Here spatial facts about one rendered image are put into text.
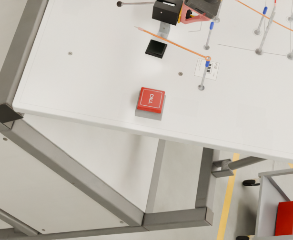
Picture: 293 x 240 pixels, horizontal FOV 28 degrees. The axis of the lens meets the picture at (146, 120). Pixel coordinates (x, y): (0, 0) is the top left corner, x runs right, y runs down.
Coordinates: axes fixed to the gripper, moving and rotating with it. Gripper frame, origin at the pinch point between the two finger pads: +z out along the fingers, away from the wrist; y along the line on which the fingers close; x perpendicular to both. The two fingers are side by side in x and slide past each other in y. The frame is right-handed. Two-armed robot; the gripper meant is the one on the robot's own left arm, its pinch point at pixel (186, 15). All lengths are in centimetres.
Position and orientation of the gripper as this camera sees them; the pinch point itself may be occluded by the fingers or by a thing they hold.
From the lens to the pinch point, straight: 131.0
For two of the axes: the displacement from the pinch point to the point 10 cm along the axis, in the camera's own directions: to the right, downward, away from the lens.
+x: -8.6, -4.4, -2.5
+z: -4.3, 3.8, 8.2
